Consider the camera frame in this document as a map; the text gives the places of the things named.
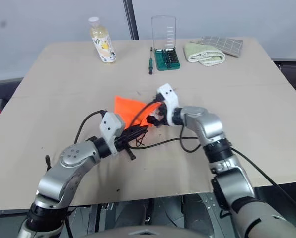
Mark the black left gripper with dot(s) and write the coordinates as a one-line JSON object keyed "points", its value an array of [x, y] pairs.
{"points": [[123, 145]]}

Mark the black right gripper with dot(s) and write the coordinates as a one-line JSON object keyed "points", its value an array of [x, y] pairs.
{"points": [[165, 115]]}

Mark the orange fabric pouch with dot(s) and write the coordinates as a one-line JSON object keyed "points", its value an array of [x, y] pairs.
{"points": [[128, 109]]}

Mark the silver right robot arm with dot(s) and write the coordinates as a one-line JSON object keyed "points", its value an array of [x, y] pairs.
{"points": [[212, 129]]}

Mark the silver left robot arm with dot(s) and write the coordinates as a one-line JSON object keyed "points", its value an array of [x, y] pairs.
{"points": [[63, 173]]}

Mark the black green screwdriver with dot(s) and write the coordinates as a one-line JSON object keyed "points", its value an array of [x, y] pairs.
{"points": [[150, 62]]}

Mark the green bit set case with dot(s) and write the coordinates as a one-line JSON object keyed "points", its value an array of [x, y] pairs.
{"points": [[166, 58]]}

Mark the folded green towel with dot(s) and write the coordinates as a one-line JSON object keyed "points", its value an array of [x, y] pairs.
{"points": [[205, 54]]}

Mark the yellow drink bottle white cap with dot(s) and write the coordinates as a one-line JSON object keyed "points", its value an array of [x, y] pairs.
{"points": [[103, 39]]}

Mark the black metal pole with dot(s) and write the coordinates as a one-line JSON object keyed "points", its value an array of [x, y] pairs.
{"points": [[131, 19]]}

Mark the grey checked cloth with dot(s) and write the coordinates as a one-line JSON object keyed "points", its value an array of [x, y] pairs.
{"points": [[227, 44]]}

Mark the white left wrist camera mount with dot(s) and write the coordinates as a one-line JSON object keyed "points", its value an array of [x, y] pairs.
{"points": [[110, 126]]}

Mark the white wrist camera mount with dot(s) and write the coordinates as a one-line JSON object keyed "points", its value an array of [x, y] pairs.
{"points": [[169, 95], [110, 126]]}

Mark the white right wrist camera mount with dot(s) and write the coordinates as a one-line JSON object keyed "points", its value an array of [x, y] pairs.
{"points": [[169, 95]]}

